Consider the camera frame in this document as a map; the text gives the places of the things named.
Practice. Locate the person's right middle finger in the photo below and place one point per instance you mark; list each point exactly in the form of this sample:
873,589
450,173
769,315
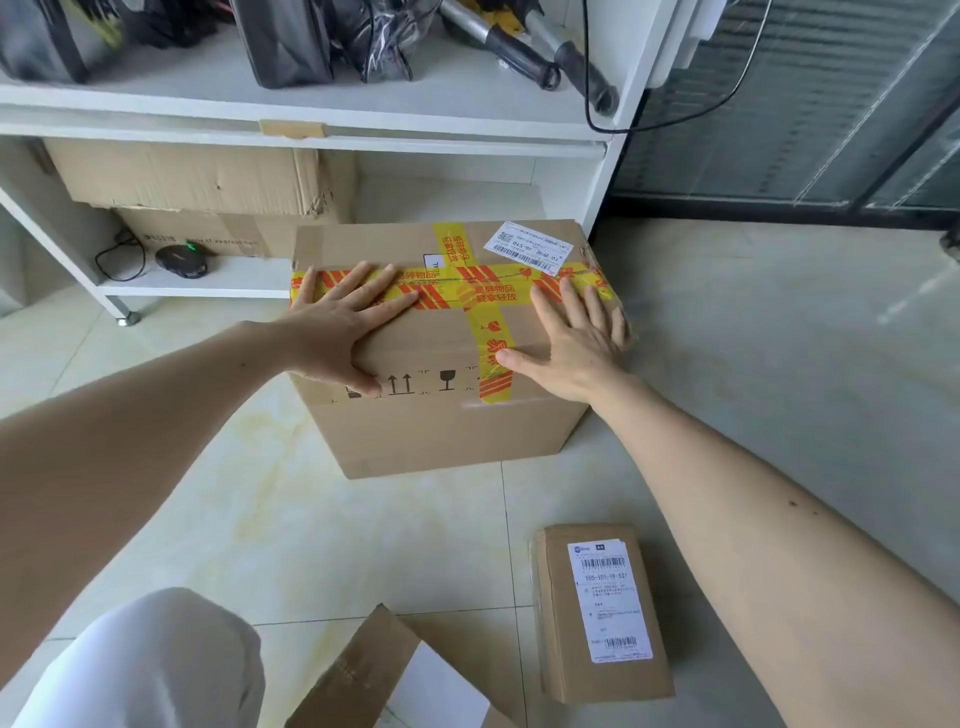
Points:
574,300

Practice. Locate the person's left middle finger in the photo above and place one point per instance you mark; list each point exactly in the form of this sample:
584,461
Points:
375,289

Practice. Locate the flat printed cardboard box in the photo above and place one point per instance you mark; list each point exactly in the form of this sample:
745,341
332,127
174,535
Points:
217,232

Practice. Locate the person's left forearm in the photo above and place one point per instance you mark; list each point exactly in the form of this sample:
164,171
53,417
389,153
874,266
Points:
112,457

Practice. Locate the person's white trouser leg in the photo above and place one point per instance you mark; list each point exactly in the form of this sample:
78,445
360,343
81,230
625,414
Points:
150,667

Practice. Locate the brown tape piece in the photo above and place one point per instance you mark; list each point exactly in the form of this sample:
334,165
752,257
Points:
294,129

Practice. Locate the white wall-mounted device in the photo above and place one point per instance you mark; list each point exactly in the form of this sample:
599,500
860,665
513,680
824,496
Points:
694,34

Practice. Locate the person's right forearm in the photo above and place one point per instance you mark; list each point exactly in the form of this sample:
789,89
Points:
787,570

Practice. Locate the person's left little finger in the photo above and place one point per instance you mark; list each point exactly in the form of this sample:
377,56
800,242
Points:
304,296

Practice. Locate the dark framed glass door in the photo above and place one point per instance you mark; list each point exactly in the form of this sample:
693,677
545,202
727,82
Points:
810,112

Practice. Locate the person's left thumb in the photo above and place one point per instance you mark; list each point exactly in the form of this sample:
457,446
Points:
366,376

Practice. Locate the person's left hand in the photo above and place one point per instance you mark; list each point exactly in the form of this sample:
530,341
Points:
330,330

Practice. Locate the black glossy bag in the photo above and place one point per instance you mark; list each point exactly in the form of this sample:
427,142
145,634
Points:
289,41

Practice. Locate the worn cardboard box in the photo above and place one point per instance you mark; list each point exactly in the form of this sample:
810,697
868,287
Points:
187,176

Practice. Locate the black round device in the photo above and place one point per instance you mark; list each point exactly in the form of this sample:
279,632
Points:
181,260

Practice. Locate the clear plastic bag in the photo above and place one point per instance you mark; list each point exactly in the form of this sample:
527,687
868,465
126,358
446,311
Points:
382,37

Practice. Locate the large yellow-taped cardboard box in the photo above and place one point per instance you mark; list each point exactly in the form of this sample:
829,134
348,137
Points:
435,420

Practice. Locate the person's right little finger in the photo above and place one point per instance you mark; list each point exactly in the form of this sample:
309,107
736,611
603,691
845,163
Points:
621,326

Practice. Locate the cardboard box with white sheet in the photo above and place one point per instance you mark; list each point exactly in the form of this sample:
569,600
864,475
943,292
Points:
375,675

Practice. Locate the small labelled cardboard box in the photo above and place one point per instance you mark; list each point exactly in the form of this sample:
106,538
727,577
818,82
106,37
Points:
604,615

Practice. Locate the black bag with yellow trim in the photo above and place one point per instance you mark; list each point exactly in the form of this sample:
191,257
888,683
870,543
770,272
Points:
45,37

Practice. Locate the person's right hand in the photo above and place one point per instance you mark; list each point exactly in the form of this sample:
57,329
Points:
581,360

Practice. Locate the white shelf unit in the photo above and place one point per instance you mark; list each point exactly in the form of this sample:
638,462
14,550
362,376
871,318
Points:
465,112

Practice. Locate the person's right thumb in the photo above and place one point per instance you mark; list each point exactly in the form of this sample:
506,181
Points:
521,361

